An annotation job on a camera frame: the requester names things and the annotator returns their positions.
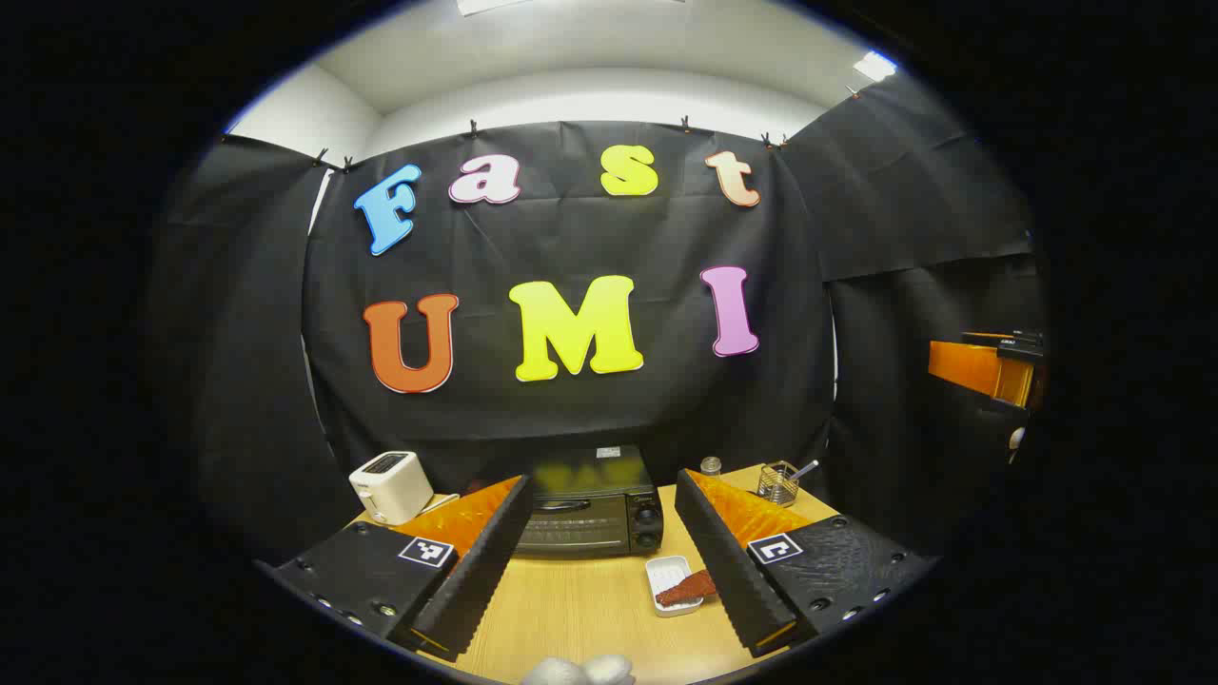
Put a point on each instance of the white toaster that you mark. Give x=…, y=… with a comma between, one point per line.
x=390, y=487

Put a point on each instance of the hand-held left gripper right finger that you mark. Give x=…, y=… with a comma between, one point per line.
x=728, y=561

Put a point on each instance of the row of small cloth clips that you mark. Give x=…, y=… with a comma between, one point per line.
x=473, y=127

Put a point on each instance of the red meat slice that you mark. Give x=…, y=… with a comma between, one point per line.
x=687, y=590

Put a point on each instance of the black electric oven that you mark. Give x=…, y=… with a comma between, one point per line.
x=580, y=523

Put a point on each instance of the clear glass bottle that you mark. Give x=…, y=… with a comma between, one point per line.
x=711, y=465

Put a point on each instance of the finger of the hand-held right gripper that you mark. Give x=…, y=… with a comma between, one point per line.
x=966, y=366

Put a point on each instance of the white rectangular dish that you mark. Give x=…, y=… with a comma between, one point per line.
x=666, y=576

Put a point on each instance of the ceiling light panel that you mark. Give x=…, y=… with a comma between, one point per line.
x=875, y=65

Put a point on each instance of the striped straw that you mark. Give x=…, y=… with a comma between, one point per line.
x=804, y=469

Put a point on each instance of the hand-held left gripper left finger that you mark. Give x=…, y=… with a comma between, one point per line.
x=481, y=561

